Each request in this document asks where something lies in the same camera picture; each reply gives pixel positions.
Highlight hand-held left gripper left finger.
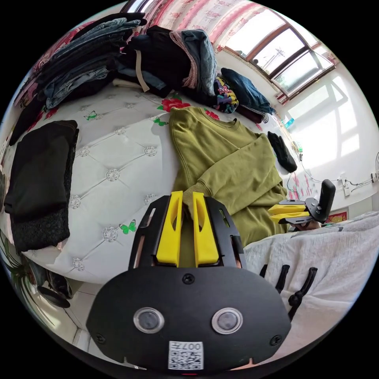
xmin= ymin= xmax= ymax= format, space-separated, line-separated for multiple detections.
xmin=156 ymin=191 xmax=184 ymax=265

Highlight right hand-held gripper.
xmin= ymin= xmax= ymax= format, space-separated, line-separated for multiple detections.
xmin=267 ymin=197 xmax=324 ymax=226

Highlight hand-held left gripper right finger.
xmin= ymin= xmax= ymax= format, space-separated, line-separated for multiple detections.
xmin=192 ymin=191 xmax=220 ymax=266

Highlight bean green long sleeve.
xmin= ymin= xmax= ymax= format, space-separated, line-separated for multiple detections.
xmin=168 ymin=106 xmax=290 ymax=267

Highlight person's right hand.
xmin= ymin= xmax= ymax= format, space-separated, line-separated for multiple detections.
xmin=291 ymin=221 xmax=322 ymax=231

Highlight person's body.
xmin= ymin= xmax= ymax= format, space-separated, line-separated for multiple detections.
xmin=242 ymin=210 xmax=379 ymax=357

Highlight small black garment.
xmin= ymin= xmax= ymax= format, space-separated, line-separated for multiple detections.
xmin=267 ymin=131 xmax=298 ymax=173

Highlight bed with white printed quilt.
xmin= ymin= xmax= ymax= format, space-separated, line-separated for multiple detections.
xmin=11 ymin=80 xmax=300 ymax=289

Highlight pile of dark colourful clothes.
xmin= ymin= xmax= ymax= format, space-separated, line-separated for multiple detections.
xmin=212 ymin=67 xmax=275 ymax=124

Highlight stack of black folded clothes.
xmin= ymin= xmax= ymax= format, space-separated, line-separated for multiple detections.
xmin=3 ymin=119 xmax=80 ymax=255

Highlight pink flowered curtain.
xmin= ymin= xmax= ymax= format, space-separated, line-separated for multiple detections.
xmin=142 ymin=0 xmax=268 ymax=53

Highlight window with brown frame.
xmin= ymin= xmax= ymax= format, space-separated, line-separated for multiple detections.
xmin=223 ymin=15 xmax=340 ymax=103

